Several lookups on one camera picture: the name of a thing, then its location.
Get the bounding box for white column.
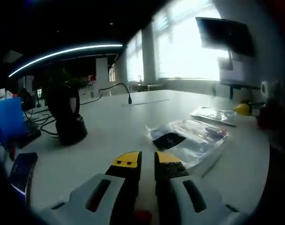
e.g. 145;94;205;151
95;58;110;83

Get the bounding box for ceiling light strip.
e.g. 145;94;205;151
8;43;123;78

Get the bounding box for white table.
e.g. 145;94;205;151
6;90;271;211

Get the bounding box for black smartphone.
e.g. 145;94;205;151
10;152;39;195

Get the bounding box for black flat case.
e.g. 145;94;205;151
13;124;42;149

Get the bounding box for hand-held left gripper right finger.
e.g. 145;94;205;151
154;151;250;225

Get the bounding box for black frame side desk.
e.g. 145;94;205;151
221;81;262;99

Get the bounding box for person's right hand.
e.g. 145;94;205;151
256;99;284;130

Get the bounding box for blue plastic crate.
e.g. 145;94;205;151
0;96;25;142

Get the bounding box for black barcode scanner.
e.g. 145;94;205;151
45;83;88;146

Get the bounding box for black plug cable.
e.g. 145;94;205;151
99;83;133;105

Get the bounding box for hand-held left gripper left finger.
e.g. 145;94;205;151
38;151;142;225

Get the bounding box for tangled black cables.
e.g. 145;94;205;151
23;109;60;137

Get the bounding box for clear sheet goods packet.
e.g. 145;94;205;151
146;119;230;178

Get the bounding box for black wall monitor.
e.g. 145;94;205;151
195;16;255;57

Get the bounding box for ceiling air vent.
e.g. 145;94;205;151
2;50;23;64

